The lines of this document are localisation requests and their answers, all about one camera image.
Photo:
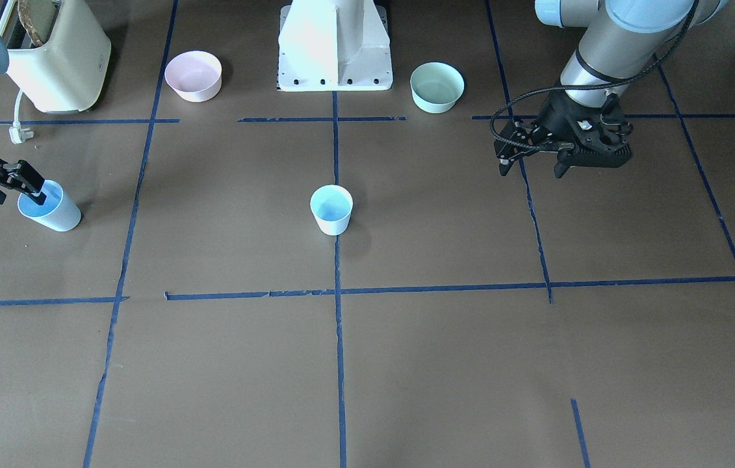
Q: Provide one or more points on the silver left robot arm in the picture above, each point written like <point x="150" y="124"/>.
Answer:
<point x="618" y="44"/>

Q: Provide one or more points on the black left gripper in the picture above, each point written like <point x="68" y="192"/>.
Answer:
<point x="554" y="117"/>

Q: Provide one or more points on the toasted bread slice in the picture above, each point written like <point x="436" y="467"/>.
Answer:
<point x="37" y="18"/>

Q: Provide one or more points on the pale green bowl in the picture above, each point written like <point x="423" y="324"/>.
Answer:
<point x="436" y="86"/>

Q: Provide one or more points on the pink bowl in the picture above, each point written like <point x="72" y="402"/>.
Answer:
<point x="195" y="75"/>

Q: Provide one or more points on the blue cup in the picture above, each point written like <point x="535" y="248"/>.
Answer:
<point x="332" y="206"/>
<point x="58" y="212"/>

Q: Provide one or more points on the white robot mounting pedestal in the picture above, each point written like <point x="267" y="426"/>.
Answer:
<point x="334" y="46"/>

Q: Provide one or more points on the cream white toaster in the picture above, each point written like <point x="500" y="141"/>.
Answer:
<point x="66" y="73"/>

